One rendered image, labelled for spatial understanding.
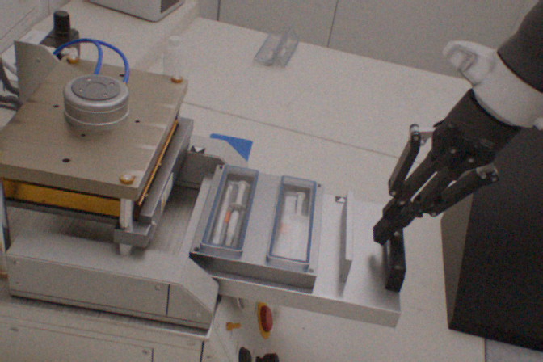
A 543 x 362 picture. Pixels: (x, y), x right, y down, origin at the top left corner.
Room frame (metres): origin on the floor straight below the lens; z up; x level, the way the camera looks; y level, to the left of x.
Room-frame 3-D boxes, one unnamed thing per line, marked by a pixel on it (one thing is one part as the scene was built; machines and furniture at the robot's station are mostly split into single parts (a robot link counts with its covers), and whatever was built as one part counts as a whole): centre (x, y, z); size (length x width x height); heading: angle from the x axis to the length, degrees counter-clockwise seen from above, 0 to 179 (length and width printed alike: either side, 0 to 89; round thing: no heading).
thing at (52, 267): (0.58, 0.16, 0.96); 0.25 x 0.05 x 0.07; 89
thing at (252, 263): (0.71, -0.01, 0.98); 0.20 x 0.17 x 0.03; 179
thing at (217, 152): (0.86, 0.15, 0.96); 0.26 x 0.05 x 0.07; 89
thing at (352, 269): (0.71, -0.05, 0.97); 0.30 x 0.22 x 0.08; 89
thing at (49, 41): (0.94, 0.35, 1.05); 0.15 x 0.05 x 0.15; 179
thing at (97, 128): (0.74, 0.26, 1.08); 0.31 x 0.24 x 0.13; 179
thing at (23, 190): (0.73, 0.22, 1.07); 0.22 x 0.17 x 0.10; 179
